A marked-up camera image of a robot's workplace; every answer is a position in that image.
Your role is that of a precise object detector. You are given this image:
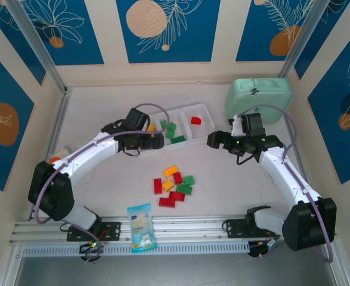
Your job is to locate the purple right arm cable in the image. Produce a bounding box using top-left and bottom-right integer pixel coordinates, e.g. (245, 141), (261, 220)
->
(237, 104), (334, 263)

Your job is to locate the mint green zip case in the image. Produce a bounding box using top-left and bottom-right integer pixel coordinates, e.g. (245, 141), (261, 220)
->
(224, 77), (293, 125)

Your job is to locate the white slotted cable duct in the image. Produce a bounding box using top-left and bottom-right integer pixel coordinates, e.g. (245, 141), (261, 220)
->
(22, 241), (250, 257)

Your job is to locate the aluminium frame leg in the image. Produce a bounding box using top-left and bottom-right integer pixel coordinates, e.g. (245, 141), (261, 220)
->
(0, 243), (25, 286)
(322, 238), (350, 286)

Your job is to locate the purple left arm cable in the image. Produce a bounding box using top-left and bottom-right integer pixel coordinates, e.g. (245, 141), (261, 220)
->
(33, 102), (169, 263)

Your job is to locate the aluminium corner post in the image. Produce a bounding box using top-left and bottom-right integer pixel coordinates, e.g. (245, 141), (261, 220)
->
(5, 0), (71, 95)
(277, 0), (328, 88)

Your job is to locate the aluminium side rail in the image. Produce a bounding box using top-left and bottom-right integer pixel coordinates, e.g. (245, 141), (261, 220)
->
(281, 114), (320, 215)
(28, 87), (71, 221)

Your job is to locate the beige small packet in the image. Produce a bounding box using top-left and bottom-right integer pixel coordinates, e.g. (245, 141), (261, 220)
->
(55, 144), (78, 158)

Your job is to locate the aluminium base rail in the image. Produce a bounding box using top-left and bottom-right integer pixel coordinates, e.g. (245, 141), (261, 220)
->
(9, 213), (339, 244)

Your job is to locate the white three-compartment tray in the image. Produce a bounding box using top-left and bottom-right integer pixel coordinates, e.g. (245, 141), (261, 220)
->
(129, 102), (217, 158)

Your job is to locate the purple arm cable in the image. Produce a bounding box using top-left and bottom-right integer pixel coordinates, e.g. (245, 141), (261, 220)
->
(237, 104), (334, 263)
(33, 102), (169, 263)

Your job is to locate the blue white wipes packet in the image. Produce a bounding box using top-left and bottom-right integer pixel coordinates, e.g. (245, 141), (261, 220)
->
(126, 203), (158, 254)

